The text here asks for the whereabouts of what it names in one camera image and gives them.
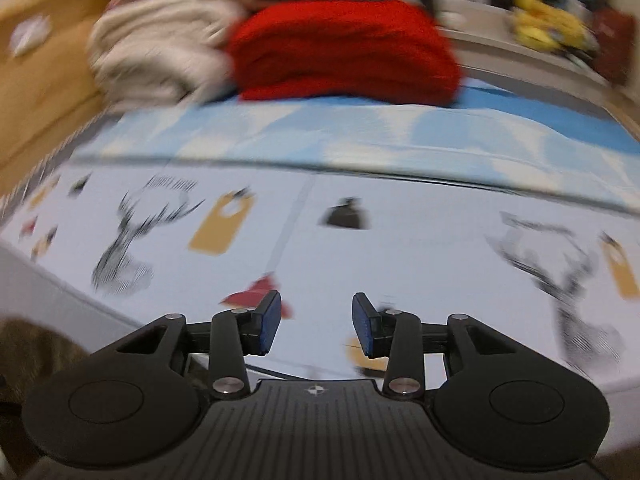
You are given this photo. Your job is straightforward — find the white windowsill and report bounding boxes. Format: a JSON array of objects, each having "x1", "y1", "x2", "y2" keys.
[{"x1": 445, "y1": 27, "x2": 616, "y2": 91}]

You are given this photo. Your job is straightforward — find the white seal plush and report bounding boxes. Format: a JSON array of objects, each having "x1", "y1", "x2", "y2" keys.
[{"x1": 432, "y1": 0, "x2": 473, "y2": 31}]

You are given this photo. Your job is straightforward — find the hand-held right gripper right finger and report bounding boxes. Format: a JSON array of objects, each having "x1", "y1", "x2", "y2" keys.
[{"x1": 351, "y1": 292, "x2": 521, "y2": 401}]

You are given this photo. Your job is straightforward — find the cream fleece folded blanket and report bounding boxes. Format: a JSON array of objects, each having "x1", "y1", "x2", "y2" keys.
[{"x1": 87, "y1": 35, "x2": 241, "y2": 111}]

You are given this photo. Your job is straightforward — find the yellow duck plush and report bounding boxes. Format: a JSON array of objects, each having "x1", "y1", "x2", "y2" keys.
[{"x1": 511, "y1": 0, "x2": 557, "y2": 51}]

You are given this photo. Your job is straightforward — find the brown corduroy pants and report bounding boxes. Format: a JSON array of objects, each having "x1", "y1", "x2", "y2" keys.
[{"x1": 0, "y1": 317, "x2": 93, "y2": 461}]

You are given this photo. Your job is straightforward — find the printed white bed sheet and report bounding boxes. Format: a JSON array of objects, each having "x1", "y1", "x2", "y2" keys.
[{"x1": 0, "y1": 160, "x2": 640, "y2": 396}]

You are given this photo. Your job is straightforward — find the dark red cushion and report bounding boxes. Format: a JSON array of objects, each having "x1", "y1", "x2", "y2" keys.
[{"x1": 592, "y1": 7, "x2": 637, "y2": 86}]

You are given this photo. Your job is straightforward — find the red folded quilt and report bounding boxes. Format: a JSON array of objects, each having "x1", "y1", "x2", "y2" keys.
[{"x1": 226, "y1": 0, "x2": 463, "y2": 107}]

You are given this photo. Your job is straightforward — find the light blue patterned blanket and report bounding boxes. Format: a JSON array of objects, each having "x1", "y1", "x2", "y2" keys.
[{"x1": 75, "y1": 80, "x2": 640, "y2": 216}]

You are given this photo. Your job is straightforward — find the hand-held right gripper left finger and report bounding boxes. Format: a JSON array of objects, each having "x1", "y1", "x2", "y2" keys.
[{"x1": 116, "y1": 290, "x2": 283, "y2": 401}]

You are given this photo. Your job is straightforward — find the wooden headboard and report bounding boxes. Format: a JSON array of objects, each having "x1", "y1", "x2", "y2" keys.
[{"x1": 0, "y1": 0, "x2": 131, "y2": 201}]

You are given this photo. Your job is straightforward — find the tissue box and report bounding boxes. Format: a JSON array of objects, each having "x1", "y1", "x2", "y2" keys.
[{"x1": 9, "y1": 15, "x2": 51, "y2": 56}]

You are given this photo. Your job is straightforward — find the yellow bear plush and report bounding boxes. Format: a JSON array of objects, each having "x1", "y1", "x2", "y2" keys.
[{"x1": 545, "y1": 7, "x2": 592, "y2": 55}]

